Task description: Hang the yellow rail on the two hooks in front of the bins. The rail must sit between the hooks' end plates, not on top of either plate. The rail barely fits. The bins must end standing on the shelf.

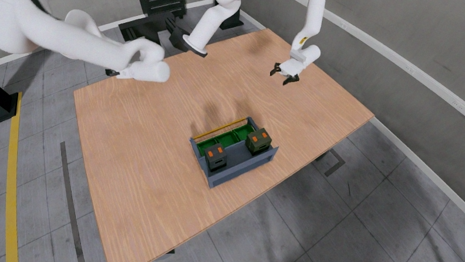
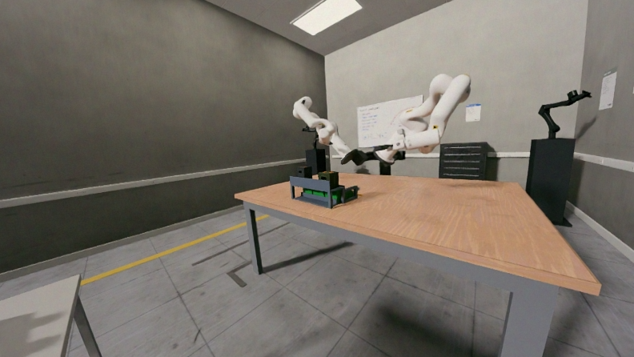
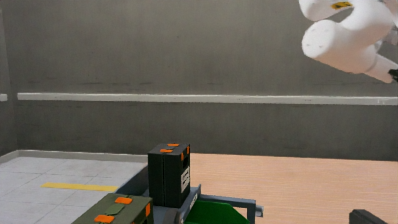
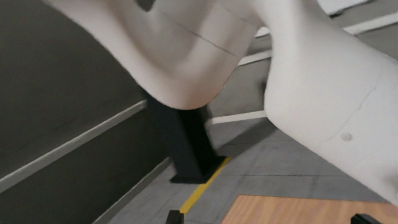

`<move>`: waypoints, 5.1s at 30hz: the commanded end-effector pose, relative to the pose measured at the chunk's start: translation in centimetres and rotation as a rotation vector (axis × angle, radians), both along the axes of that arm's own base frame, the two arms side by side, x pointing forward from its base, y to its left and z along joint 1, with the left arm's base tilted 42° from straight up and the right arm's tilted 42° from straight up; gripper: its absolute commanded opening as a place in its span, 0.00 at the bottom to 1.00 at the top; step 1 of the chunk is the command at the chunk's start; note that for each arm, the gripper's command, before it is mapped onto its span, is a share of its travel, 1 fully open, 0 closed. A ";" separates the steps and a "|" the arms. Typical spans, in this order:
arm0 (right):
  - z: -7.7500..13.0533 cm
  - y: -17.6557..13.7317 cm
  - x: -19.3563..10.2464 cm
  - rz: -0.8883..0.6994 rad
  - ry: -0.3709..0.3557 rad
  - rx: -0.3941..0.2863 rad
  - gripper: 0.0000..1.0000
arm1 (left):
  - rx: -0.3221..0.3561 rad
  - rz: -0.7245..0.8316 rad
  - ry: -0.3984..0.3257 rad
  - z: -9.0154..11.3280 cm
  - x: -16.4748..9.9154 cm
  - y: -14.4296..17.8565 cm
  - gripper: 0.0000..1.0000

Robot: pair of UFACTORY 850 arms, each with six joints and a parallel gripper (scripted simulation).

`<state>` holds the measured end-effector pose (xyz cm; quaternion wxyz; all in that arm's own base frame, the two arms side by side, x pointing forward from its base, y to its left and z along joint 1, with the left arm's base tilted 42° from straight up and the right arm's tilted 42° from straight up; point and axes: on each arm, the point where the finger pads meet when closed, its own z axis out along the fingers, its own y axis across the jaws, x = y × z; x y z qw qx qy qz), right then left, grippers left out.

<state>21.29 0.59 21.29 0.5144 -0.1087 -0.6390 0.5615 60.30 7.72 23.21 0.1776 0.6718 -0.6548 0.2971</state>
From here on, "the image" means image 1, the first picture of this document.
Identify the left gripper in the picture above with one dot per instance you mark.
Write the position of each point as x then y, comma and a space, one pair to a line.
290, 69

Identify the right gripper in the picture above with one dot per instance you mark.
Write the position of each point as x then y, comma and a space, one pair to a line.
125, 74

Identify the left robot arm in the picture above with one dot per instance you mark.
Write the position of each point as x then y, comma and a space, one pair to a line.
214, 16

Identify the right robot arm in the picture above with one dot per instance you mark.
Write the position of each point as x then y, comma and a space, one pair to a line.
28, 24

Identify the grey-blue rack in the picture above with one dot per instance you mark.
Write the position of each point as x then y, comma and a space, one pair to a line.
239, 160

